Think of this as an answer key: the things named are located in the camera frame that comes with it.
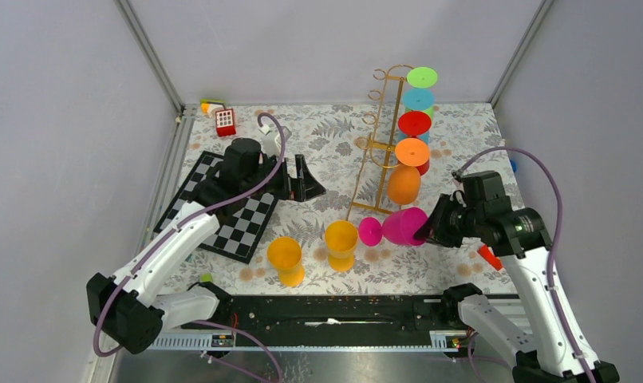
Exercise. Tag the magenta plastic wine glass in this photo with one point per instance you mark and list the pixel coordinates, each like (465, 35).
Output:
(399, 228)

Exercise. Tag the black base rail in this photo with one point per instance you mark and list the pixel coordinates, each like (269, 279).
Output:
(342, 321)

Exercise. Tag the green plastic wine glass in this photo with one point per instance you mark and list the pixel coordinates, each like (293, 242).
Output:
(422, 79)

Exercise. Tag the floral table mat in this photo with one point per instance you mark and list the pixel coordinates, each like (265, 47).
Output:
(327, 135)

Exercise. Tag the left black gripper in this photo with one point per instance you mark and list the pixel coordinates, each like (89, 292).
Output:
(303, 187)

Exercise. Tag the amber plastic wine glass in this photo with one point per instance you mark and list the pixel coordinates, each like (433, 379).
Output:
(341, 238)

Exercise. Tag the blue plastic wine glass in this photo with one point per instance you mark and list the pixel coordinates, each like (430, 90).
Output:
(417, 119)

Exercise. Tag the gold wire glass rack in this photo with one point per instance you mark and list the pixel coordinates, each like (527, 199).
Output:
(378, 146)

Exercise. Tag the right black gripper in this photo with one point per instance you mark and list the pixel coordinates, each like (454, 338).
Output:
(434, 228)

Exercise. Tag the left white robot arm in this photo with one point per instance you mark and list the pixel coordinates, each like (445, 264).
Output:
(223, 206)

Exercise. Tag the red plastic wine glass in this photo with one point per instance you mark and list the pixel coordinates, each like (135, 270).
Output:
(412, 148)

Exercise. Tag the red toy block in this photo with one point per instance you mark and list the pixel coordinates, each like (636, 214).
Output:
(225, 124)

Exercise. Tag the red curved piece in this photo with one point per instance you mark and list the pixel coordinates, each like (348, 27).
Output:
(488, 255)

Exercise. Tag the small colourful toy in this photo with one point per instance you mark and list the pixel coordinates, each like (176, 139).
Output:
(209, 106)

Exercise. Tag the yellow plastic wine glass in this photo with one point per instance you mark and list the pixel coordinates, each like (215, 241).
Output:
(285, 255)

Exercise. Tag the orange plastic wine glass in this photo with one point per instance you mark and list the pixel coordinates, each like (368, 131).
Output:
(404, 182)

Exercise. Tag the black white checkerboard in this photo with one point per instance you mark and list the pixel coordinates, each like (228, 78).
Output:
(237, 238)

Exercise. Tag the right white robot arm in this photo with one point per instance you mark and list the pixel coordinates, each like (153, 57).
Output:
(555, 350)

